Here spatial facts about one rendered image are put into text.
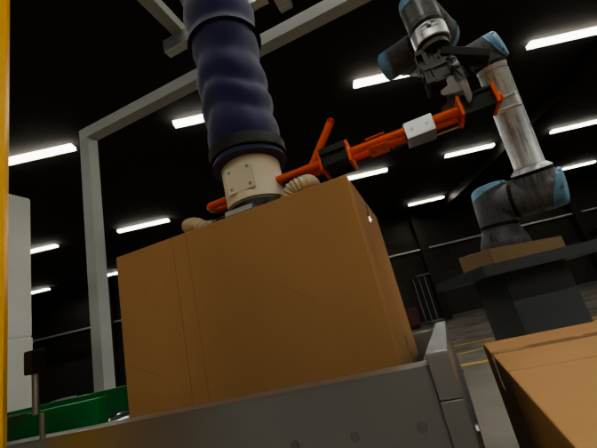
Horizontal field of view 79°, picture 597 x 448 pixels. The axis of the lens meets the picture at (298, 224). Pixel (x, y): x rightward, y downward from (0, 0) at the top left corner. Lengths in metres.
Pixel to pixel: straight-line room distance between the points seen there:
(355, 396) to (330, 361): 0.16
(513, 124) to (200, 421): 1.47
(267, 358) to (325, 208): 0.31
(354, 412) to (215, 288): 0.40
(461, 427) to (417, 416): 0.05
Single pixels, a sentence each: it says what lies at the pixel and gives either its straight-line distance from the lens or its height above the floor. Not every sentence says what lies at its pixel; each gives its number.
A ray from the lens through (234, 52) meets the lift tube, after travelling 1.18.
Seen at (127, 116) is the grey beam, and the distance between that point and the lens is 4.17.
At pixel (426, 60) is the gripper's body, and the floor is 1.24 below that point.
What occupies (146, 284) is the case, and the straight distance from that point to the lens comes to 0.92.
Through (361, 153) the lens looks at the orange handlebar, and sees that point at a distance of 0.98.
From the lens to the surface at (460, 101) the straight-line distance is 0.95.
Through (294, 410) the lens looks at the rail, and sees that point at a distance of 0.59.
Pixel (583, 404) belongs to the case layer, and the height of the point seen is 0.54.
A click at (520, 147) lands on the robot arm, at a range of 1.68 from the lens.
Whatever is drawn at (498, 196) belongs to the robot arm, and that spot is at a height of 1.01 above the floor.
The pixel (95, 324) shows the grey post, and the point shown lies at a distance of 3.82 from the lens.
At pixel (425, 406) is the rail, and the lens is 0.54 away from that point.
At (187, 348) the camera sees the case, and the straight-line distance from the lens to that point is 0.85.
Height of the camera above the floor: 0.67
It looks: 17 degrees up
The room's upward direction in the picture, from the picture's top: 14 degrees counter-clockwise
